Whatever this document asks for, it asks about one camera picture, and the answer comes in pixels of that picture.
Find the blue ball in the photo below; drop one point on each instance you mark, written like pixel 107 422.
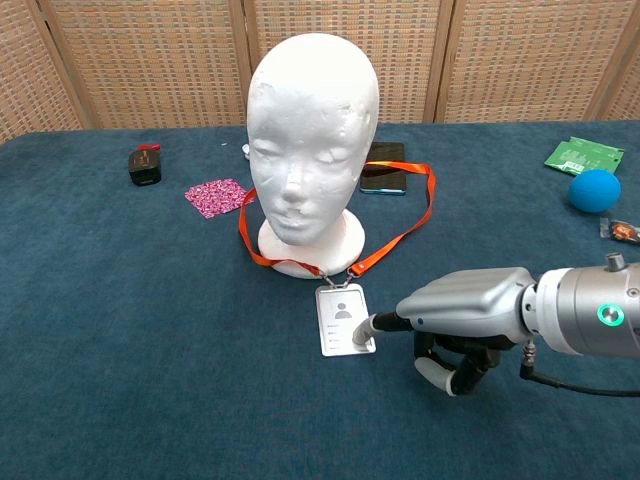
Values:
pixel 595 191

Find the white plastic bracket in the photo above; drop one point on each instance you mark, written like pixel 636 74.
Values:
pixel 245 150

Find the white foam mannequin head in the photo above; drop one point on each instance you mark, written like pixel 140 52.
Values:
pixel 310 125

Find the blue tablecloth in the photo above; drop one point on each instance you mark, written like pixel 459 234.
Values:
pixel 100 300

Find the small wrapped candy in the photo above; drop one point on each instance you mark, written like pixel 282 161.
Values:
pixel 622 231

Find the black smartphone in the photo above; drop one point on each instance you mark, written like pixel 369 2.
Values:
pixel 382 182

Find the pink patterned square cloth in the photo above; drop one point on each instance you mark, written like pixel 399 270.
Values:
pixel 215 197

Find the green foil packet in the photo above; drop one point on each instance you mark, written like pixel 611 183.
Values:
pixel 580 152

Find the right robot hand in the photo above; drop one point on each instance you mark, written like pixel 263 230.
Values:
pixel 470 300

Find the small black red device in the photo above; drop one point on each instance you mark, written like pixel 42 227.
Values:
pixel 145 167

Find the white ID badge holder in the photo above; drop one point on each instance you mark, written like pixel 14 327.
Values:
pixel 340 330

